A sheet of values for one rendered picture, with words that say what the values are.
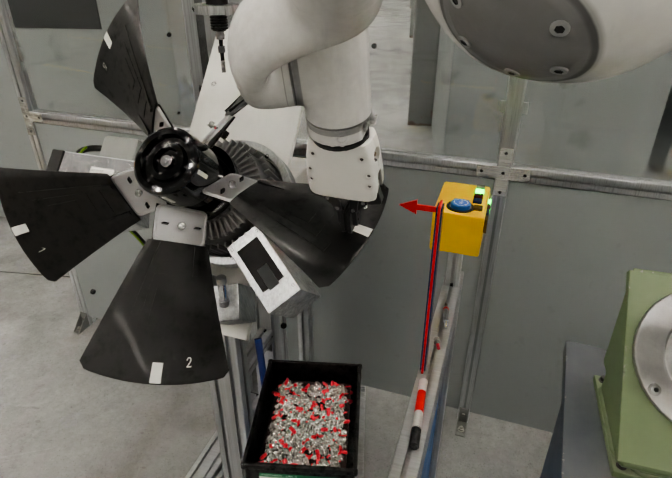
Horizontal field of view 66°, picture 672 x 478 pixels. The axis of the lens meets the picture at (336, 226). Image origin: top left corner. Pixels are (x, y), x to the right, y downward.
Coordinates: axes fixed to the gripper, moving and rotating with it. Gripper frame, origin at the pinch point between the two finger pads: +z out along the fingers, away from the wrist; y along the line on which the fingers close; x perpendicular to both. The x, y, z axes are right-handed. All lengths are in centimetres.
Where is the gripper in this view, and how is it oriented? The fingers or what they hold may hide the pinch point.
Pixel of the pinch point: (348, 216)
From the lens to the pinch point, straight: 77.8
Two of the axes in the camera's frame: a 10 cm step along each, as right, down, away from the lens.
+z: 0.9, 7.1, 7.0
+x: -3.1, 6.9, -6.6
